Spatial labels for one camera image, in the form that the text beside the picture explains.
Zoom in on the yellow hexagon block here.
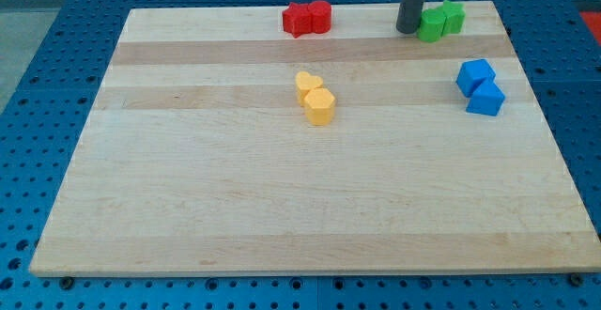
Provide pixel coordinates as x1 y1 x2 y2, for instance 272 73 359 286
303 88 336 126

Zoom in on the red star block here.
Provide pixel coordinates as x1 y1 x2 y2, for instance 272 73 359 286
282 2 313 38

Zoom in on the green circle block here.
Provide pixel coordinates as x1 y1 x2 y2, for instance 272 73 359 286
417 8 446 42

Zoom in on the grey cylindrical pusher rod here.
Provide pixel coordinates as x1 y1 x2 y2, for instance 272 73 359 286
396 0 424 34

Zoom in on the light wooden board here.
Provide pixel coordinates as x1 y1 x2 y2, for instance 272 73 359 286
30 1 600 277

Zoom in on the green star block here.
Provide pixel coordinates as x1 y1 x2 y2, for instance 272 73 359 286
441 0 466 36

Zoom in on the yellow heart block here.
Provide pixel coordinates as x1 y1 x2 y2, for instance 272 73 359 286
295 71 323 106

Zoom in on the blue pentagon block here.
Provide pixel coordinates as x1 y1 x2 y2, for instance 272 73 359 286
466 79 505 116

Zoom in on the red circle block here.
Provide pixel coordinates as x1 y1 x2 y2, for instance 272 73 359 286
308 0 332 34

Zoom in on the blue cube block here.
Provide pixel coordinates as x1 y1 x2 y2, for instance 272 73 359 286
455 59 496 98

